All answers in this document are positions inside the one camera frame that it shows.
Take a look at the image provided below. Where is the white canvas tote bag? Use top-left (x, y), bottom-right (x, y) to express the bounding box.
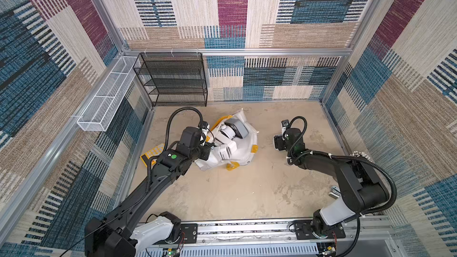
top-left (195, 109), bottom-right (258, 171)

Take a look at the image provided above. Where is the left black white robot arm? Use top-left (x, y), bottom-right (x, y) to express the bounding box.
top-left (61, 107), bottom-right (209, 257)

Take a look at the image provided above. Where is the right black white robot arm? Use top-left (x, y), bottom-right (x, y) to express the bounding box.
top-left (273, 116), bottom-right (397, 238)

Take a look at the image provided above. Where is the white box in bag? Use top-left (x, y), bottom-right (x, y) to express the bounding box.
top-left (214, 129), bottom-right (238, 161)

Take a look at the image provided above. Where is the grey white device in bag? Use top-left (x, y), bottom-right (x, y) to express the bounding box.
top-left (224, 117), bottom-right (249, 139)

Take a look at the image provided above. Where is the yellow calculator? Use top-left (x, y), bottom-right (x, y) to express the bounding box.
top-left (140, 143), bottom-right (164, 167)

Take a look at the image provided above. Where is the cup of pencils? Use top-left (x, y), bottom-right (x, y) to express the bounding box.
top-left (351, 151), bottom-right (373, 163)

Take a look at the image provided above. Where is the black mesh shelf rack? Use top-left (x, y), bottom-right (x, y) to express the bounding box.
top-left (133, 52), bottom-right (208, 107)

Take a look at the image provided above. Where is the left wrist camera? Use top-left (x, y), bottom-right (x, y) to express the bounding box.
top-left (199, 121), bottom-right (209, 143)

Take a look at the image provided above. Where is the white wire mesh basket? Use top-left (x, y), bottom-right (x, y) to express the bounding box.
top-left (77, 57), bottom-right (136, 132)

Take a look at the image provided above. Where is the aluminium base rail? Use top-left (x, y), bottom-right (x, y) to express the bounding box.
top-left (89, 215), bottom-right (397, 257)

